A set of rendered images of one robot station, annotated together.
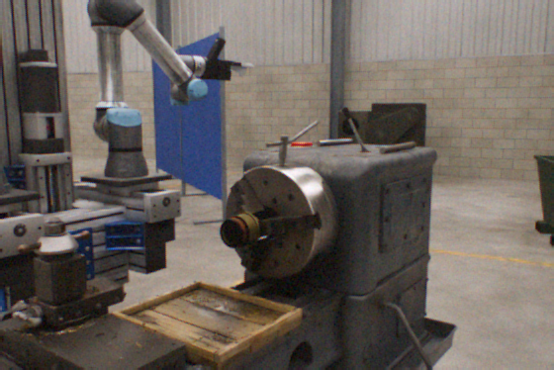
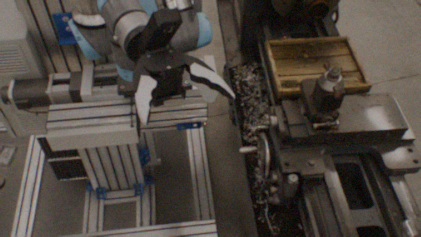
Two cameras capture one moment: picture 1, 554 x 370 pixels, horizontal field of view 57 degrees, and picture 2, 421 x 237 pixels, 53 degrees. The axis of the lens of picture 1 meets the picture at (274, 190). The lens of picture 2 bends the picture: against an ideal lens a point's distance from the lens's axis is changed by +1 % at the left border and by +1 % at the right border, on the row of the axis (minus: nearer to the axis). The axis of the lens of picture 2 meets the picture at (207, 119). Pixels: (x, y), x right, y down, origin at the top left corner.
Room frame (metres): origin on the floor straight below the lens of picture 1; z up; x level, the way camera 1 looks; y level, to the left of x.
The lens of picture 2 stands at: (0.54, 1.33, 2.05)
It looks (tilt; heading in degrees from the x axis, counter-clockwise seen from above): 50 degrees down; 318
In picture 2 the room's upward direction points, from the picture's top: straight up
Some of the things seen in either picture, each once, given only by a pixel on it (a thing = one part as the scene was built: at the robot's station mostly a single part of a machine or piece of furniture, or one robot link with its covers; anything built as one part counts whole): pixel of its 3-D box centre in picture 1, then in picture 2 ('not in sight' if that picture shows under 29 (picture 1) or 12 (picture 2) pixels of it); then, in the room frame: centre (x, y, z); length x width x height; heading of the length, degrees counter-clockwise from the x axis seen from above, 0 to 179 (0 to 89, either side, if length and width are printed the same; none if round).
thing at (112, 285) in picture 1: (73, 306); (320, 103); (1.00, 0.41, 0.99); 0.20 x 0.10 x 0.05; 143
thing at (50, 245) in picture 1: (55, 241); (331, 79); (0.97, 0.43, 1.13); 0.08 x 0.08 x 0.03
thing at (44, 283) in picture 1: (61, 273); (328, 93); (0.97, 0.42, 1.07); 0.07 x 0.07 x 0.10; 53
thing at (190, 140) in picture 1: (181, 123); not in sight; (8.12, 1.46, 1.18); 4.12 x 0.80 x 2.35; 24
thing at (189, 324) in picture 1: (207, 318); (314, 65); (1.19, 0.17, 0.89); 0.36 x 0.30 x 0.04; 53
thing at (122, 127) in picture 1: (124, 127); not in sight; (1.79, 0.52, 1.33); 0.13 x 0.12 x 0.14; 33
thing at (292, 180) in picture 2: not in sight; (291, 184); (0.90, 0.64, 0.84); 0.04 x 0.04 x 0.10; 53
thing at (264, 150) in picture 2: not in sight; (272, 162); (1.03, 0.57, 0.75); 0.27 x 0.10 x 0.23; 143
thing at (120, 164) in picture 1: (126, 160); not in sight; (1.78, 0.52, 1.21); 0.15 x 0.15 x 0.10
